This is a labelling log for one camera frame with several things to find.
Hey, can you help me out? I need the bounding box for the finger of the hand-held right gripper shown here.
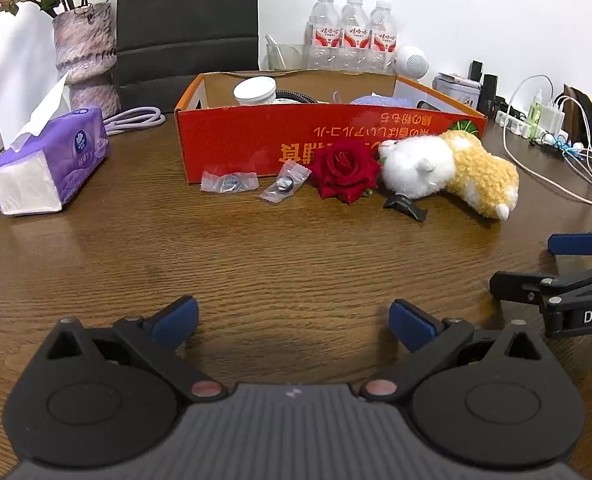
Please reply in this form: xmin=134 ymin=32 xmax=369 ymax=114
xmin=490 ymin=260 xmax=592 ymax=312
xmin=547 ymin=226 xmax=592 ymax=261

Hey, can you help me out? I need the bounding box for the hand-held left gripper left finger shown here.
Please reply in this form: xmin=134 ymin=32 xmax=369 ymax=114
xmin=46 ymin=296 xmax=229 ymax=403

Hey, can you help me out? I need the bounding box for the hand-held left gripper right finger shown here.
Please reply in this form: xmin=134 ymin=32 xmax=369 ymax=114
xmin=358 ymin=299 xmax=546 ymax=403

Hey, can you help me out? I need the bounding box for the orange cardboard box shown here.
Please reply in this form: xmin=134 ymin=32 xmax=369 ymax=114
xmin=174 ymin=71 xmax=488 ymax=184

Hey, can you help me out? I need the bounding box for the purple burlap pouch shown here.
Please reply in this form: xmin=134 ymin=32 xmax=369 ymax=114
xmin=350 ymin=92 xmax=414 ymax=107

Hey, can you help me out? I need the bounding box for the white round jar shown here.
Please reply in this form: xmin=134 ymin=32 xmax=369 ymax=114
xmin=233 ymin=77 xmax=278 ymax=107

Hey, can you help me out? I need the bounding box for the black braided cable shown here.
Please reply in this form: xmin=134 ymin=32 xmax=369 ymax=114
xmin=274 ymin=90 xmax=322 ymax=107

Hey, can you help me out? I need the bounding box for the white and yellow plush toy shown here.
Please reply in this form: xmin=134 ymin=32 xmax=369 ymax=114
xmin=378 ymin=130 xmax=520 ymax=222

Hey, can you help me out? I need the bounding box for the black clip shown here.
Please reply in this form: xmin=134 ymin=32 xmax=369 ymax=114
xmin=382 ymin=192 xmax=429 ymax=223

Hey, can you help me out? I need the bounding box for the white charger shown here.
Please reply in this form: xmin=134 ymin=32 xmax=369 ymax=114
xmin=538 ymin=101 xmax=567 ymax=131

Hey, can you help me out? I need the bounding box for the white power strip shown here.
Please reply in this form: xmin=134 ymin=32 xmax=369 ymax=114
xmin=496 ymin=109 xmax=547 ymax=140

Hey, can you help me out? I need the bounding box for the brown bag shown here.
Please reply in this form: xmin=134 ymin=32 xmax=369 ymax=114
xmin=563 ymin=85 xmax=592 ymax=146

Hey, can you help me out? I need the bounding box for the green spray bottle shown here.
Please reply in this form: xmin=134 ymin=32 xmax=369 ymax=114
xmin=528 ymin=89 xmax=544 ymax=126

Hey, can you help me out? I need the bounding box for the small clear plastic bag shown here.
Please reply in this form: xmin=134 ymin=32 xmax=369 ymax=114
xmin=200 ymin=170 xmax=259 ymax=194
xmin=259 ymin=165 xmax=312 ymax=206

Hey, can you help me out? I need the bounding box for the red artificial rose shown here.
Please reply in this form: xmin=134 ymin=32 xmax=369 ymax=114
xmin=307 ymin=139 xmax=383 ymax=205

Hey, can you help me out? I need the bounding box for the tall black box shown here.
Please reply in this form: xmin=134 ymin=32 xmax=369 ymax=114
xmin=478 ymin=74 xmax=498 ymax=113

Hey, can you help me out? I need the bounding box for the grey tin box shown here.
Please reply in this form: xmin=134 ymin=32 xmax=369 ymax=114
xmin=433 ymin=76 xmax=482 ymax=109

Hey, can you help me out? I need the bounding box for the purple tissue pack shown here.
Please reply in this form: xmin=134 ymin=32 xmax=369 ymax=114
xmin=0 ymin=72 xmax=109 ymax=217

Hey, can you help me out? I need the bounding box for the white robot-shaped speaker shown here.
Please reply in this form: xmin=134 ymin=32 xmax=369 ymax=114
xmin=396 ymin=45 xmax=431 ymax=78

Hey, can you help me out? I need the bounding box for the clear water bottle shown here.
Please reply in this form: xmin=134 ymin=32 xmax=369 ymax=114
xmin=306 ymin=0 xmax=342 ymax=72
xmin=340 ymin=0 xmax=372 ymax=73
xmin=368 ymin=1 xmax=398 ymax=75

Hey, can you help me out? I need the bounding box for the white spoon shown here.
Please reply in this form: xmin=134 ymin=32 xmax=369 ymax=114
xmin=265 ymin=34 xmax=289 ymax=71

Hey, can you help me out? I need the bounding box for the textured purple vase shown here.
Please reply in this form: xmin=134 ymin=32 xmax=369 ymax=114
xmin=52 ymin=2 xmax=122 ymax=121

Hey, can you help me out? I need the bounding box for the white cable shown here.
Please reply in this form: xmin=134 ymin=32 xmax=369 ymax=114
xmin=503 ymin=75 xmax=592 ymax=206
xmin=556 ymin=95 xmax=592 ymax=196

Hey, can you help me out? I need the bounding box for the black earphone cable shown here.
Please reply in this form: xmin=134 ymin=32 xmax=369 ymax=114
xmin=528 ymin=132 xmax=584 ymax=158

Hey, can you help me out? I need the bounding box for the lilac cable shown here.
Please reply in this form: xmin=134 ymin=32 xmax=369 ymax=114
xmin=103 ymin=106 xmax=167 ymax=136

